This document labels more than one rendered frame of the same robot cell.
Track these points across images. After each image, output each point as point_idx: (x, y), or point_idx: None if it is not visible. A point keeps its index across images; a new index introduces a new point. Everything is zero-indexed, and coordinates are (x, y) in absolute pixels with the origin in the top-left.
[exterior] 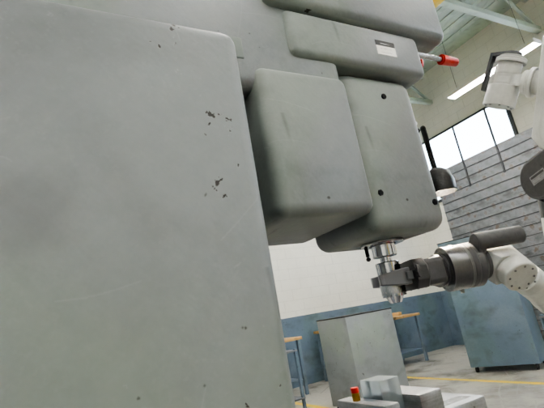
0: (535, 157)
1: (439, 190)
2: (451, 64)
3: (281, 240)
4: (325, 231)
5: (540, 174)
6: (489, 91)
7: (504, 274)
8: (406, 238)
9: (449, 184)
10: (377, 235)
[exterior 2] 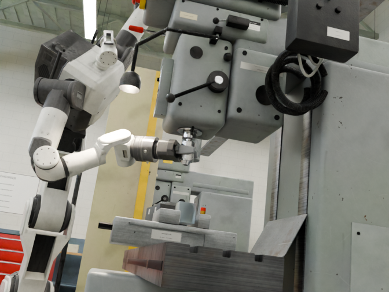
0: (83, 85)
1: (123, 80)
2: (134, 31)
3: (250, 128)
4: (227, 128)
5: (80, 95)
6: (117, 53)
7: (135, 160)
8: (174, 129)
9: (131, 90)
10: (204, 139)
